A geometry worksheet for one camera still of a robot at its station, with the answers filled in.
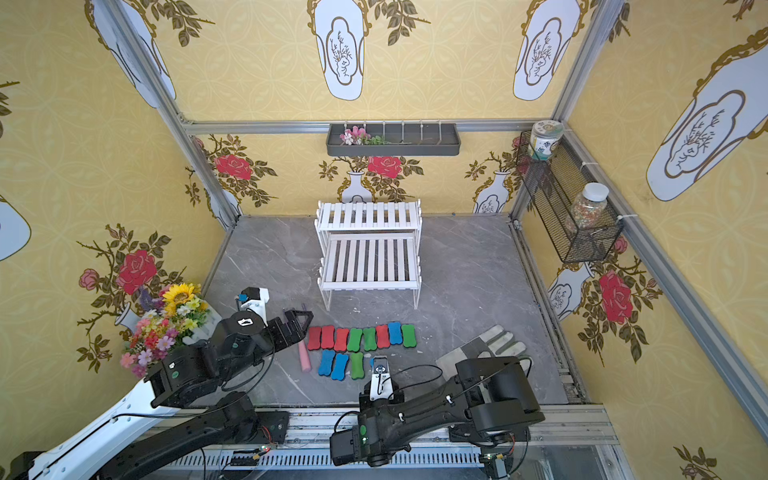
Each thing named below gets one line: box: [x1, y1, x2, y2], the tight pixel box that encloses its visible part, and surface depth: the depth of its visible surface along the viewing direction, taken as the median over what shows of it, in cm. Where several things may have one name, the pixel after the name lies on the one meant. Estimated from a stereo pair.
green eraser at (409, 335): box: [401, 324, 417, 348], surface depth 90 cm
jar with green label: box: [530, 120, 565, 161], surface depth 87 cm
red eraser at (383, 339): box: [376, 324, 391, 349], surface depth 89 cm
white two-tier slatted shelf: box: [314, 199, 422, 311], surface depth 92 cm
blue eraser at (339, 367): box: [332, 353, 349, 381], surface depth 85 cm
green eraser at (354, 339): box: [348, 328, 363, 352], surface depth 90 cm
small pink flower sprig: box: [339, 125, 391, 146], surface depth 89 cm
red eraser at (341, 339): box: [334, 328, 349, 352], surface depth 89 cm
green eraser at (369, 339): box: [363, 328, 377, 351], surface depth 90 cm
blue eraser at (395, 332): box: [388, 321, 403, 345], surface depth 90 cm
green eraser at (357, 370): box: [351, 352, 364, 379], surface depth 84 cm
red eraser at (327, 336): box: [321, 325, 335, 349], surface depth 88 cm
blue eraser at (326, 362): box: [318, 349, 336, 376], surface depth 85 cm
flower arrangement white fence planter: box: [120, 283, 222, 379], surface depth 77 cm
